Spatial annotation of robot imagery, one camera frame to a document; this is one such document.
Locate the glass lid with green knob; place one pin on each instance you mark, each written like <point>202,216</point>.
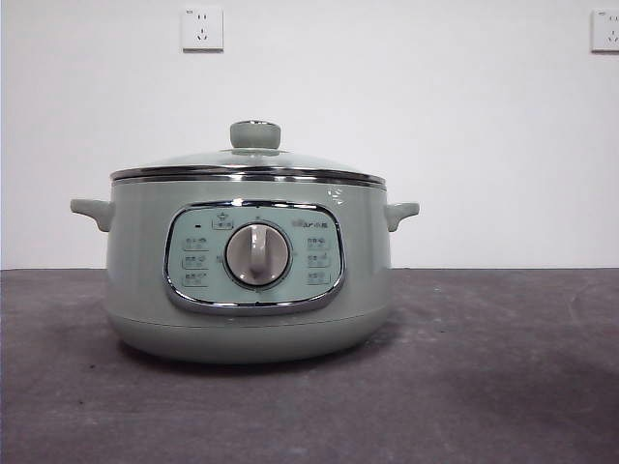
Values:
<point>309,162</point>

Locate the pale green electric cooking pot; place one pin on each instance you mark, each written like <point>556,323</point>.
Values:
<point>145,270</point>

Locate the white wall socket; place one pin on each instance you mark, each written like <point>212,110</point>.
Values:
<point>203,29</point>
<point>607,31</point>

